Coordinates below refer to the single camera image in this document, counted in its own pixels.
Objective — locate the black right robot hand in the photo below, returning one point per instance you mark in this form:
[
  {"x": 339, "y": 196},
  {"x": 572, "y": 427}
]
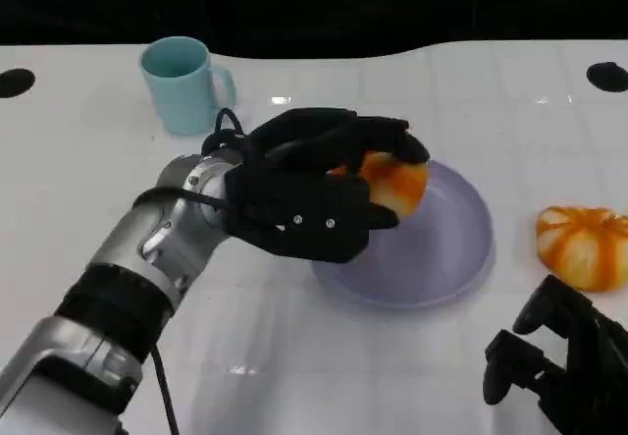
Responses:
[{"x": 589, "y": 366}]

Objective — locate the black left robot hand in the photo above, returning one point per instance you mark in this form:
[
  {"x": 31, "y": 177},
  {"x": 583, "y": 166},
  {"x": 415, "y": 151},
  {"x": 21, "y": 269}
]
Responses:
[{"x": 304, "y": 209}]

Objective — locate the lilac plate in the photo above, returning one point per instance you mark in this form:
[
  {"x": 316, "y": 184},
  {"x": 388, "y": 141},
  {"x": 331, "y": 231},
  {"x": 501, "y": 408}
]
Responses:
[{"x": 432, "y": 238}]

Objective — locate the pale green mug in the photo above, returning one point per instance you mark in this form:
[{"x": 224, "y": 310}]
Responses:
[{"x": 181, "y": 96}]

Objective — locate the black table grommet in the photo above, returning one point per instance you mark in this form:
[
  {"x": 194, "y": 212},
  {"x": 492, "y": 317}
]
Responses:
[
  {"x": 608, "y": 76},
  {"x": 15, "y": 82}
]

